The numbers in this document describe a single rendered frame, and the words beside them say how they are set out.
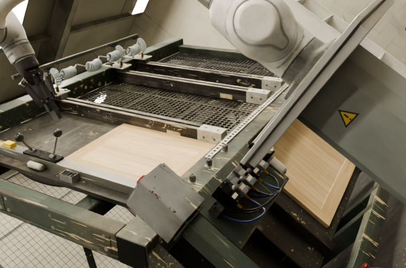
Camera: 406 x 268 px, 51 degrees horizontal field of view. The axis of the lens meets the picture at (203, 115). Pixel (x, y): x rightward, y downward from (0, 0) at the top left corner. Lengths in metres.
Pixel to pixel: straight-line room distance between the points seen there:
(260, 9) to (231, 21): 0.07
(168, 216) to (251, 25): 0.56
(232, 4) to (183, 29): 6.88
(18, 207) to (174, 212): 0.73
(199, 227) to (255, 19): 0.60
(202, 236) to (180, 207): 0.10
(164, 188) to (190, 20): 6.68
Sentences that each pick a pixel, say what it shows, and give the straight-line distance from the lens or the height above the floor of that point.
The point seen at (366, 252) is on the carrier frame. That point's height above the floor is 0.14.
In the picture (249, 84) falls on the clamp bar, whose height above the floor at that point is 1.07.
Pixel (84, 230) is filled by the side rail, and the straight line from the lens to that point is 1.50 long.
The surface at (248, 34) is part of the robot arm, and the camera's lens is 0.98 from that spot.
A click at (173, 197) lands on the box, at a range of 1.21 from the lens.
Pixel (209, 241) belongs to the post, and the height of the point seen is 0.68.
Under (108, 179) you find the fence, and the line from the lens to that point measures 1.69.
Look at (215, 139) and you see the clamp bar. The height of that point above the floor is 0.93.
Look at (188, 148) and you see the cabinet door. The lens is 1.91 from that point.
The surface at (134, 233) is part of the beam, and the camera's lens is 1.38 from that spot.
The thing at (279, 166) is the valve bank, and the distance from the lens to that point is 1.79.
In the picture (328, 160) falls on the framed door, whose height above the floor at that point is 0.41.
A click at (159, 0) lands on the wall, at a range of 8.08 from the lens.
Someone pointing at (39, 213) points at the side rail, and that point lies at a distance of 1.64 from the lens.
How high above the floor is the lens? 0.71
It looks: 10 degrees up
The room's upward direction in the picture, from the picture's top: 50 degrees counter-clockwise
